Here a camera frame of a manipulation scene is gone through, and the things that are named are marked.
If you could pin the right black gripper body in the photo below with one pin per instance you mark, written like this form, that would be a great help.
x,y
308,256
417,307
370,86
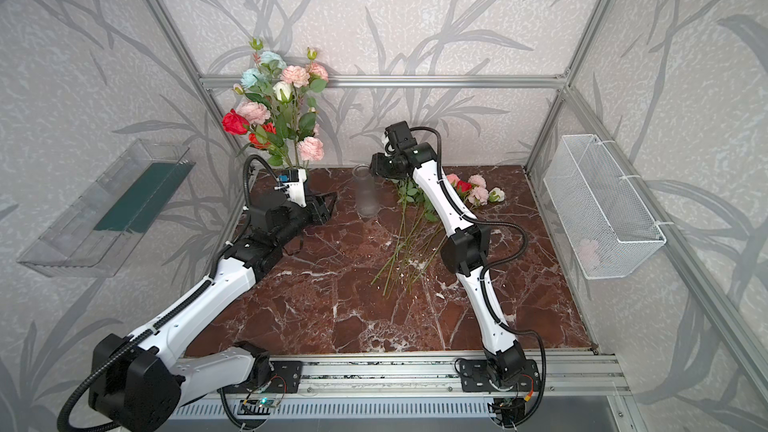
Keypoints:
x,y
381,168

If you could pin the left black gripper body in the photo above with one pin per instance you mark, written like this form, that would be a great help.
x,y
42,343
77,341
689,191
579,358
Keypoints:
x,y
321,208

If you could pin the clear frosted glass vase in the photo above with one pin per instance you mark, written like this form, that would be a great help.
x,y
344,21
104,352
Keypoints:
x,y
366,199

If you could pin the small pink flower stem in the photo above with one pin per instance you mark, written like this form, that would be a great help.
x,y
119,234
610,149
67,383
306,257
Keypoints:
x,y
308,149

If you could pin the red rose stem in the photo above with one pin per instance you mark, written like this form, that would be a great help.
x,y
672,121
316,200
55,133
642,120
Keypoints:
x,y
266,138
235,124

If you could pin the pink carnation tall stem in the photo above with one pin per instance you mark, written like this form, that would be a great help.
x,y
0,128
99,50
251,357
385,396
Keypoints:
x,y
298,89

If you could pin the light blue flower stem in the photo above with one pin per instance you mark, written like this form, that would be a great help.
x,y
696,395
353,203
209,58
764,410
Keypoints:
x,y
257,82

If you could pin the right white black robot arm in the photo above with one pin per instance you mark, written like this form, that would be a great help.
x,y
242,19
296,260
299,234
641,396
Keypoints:
x,y
466,253

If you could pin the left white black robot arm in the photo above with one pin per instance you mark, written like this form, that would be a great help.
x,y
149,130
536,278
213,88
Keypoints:
x,y
139,381

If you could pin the mixed artificial flower pile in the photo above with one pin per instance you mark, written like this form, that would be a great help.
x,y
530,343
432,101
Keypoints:
x,y
420,232

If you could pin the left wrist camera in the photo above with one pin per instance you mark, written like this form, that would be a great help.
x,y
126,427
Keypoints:
x,y
292,183

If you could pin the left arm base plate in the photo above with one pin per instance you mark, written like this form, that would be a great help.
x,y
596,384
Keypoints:
x,y
277,377

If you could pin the aluminium front rail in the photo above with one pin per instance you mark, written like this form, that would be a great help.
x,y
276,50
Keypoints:
x,y
569,372

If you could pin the clear plastic wall bin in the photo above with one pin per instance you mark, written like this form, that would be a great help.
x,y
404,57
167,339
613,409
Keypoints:
x,y
95,235

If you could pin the white wire mesh basket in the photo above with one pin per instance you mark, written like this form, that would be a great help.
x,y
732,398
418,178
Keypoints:
x,y
609,227

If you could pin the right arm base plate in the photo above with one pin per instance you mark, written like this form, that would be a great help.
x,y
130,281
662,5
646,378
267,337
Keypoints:
x,y
483,376

